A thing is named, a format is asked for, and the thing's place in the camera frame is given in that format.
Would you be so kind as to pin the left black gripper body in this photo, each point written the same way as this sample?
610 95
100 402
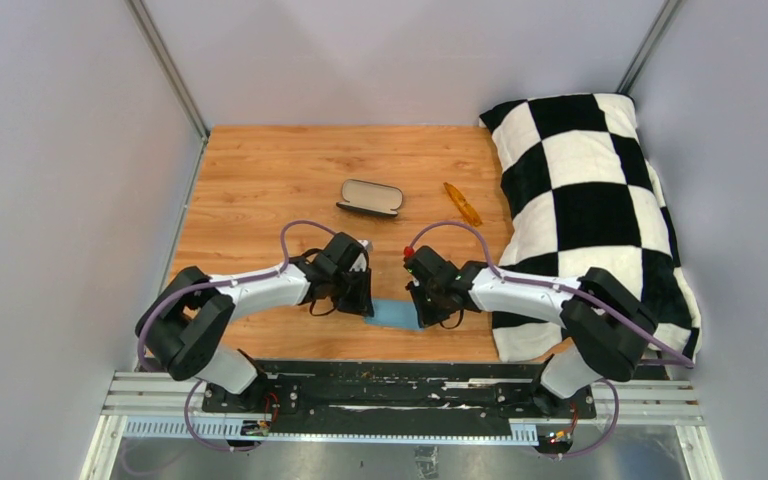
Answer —
336 292

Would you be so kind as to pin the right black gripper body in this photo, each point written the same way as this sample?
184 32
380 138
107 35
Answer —
438 293

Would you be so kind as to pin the light blue cleaning cloth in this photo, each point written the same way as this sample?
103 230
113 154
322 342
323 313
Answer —
394 314

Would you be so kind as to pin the black glasses case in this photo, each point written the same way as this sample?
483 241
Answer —
369 198

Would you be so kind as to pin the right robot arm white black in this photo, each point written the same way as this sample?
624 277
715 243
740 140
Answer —
610 328

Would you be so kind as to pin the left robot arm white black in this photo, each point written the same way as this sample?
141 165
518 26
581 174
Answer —
184 326

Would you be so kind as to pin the orange sunglasses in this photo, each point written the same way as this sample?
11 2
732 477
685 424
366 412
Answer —
467 211

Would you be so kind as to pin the black white checkered blanket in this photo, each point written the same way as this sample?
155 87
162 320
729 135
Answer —
581 194

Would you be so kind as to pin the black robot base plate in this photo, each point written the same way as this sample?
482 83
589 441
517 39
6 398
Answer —
392 399

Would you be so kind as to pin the aluminium rail frame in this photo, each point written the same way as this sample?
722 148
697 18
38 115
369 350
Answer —
146 405

